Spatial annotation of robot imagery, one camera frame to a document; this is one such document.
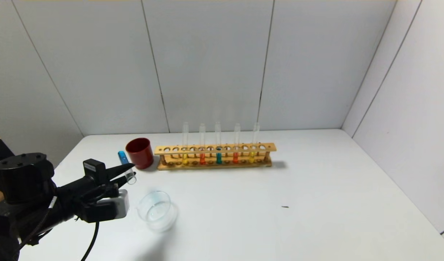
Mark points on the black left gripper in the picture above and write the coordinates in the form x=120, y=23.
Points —
x=95, y=171

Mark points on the test tube with blue pigment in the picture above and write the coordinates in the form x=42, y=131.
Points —
x=123, y=157

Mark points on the test tube with yellow pigment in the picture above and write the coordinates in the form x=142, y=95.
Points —
x=185, y=159
x=252, y=156

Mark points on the orange and black left arm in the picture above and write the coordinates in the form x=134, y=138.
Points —
x=22, y=181

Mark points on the test tube with red pigment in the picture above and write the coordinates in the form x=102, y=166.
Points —
x=202, y=158
x=236, y=157

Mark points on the wooden test tube rack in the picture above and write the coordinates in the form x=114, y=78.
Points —
x=214, y=165

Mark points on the test tube with teal pigment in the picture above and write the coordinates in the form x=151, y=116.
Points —
x=218, y=158

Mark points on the dark red plastic cup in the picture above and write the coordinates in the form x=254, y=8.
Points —
x=139, y=154

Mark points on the clear glass dish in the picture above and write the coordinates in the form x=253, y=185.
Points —
x=156, y=214

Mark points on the silver wrist camera black mount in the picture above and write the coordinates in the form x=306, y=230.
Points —
x=115, y=204

